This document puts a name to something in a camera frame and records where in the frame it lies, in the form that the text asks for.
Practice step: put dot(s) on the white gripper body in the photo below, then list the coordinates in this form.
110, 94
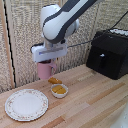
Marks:
48, 51

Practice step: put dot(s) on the pink mug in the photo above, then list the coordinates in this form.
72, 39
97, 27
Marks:
45, 69

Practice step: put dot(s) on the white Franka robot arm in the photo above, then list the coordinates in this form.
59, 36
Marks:
63, 18

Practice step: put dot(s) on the yellow bread piece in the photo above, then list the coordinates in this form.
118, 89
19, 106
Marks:
55, 80

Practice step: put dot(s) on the yellow food in bowl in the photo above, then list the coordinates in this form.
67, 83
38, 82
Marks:
59, 89

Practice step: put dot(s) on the small white bowl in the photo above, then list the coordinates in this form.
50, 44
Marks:
59, 92

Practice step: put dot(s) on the white floral-rimmed plate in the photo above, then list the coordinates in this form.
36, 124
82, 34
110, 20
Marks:
26, 104

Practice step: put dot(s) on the black toaster box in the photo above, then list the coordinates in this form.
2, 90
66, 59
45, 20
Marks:
108, 53

